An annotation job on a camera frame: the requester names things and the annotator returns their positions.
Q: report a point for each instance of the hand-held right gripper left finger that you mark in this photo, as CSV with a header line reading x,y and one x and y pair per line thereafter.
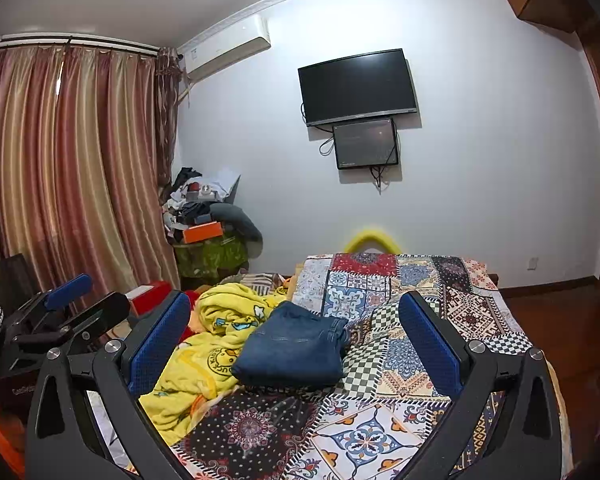
x,y
155,345

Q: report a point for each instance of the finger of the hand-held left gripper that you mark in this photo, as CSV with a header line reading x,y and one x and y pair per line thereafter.
x,y
70,289
97,315

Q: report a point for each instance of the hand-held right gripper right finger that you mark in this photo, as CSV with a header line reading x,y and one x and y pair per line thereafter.
x,y
430,345

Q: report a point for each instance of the blue denim jacket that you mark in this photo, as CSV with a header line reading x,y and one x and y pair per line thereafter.
x,y
290,350

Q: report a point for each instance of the dark brown printed box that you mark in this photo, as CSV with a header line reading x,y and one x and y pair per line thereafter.
x,y
7,385

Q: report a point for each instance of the yellow duck print blanket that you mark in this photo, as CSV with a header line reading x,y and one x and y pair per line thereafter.
x,y
200,360

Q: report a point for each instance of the red box with white top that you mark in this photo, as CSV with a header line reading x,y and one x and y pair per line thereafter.
x,y
152,296

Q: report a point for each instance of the orange bag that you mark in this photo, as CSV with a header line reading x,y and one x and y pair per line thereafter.
x,y
0,440

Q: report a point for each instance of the patchwork printed bed cover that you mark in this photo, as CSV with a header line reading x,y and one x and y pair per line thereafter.
x,y
380,430

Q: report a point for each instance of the green box with orange lid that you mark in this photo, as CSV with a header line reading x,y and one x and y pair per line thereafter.
x,y
210,260

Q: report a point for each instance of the striped pink brown curtain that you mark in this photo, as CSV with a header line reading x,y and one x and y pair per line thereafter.
x,y
70,170

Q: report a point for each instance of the yellow curved object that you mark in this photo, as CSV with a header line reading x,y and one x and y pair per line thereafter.
x,y
370,236

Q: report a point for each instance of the dark grey cushion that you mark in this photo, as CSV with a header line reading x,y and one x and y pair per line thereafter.
x,y
240,220

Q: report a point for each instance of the pile of clutter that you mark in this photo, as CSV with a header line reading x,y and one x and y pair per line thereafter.
x,y
195,195

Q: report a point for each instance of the white air conditioner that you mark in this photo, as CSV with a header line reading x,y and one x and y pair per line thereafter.
x,y
225,50

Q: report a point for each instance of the white wall socket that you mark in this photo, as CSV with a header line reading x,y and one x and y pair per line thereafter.
x,y
532,263

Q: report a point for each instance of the small black wall monitor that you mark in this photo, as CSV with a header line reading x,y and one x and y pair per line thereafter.
x,y
365,142

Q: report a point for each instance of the white curtain rail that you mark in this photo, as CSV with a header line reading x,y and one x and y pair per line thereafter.
x,y
80,42

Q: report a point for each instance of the large black wall television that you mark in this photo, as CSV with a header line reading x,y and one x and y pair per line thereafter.
x,y
357,87

